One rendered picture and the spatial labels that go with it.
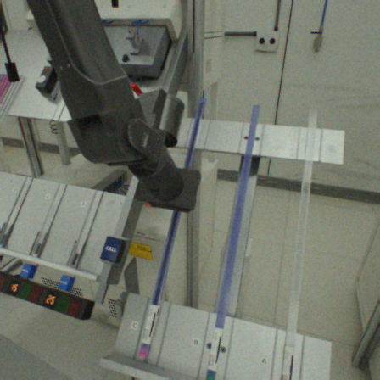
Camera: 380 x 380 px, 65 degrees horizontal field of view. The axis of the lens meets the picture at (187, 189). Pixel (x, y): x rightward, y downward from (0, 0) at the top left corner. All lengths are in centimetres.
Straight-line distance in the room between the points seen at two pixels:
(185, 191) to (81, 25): 27
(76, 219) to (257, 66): 188
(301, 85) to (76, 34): 212
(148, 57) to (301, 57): 163
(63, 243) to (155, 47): 55
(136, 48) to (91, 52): 54
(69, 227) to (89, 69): 52
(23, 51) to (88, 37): 89
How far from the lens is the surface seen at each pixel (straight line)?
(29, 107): 105
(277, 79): 238
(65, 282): 75
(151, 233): 100
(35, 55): 118
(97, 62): 34
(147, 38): 90
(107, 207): 75
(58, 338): 158
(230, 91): 244
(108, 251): 67
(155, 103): 41
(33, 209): 87
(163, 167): 39
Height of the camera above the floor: 121
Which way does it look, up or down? 29 degrees down
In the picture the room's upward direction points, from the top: straight up
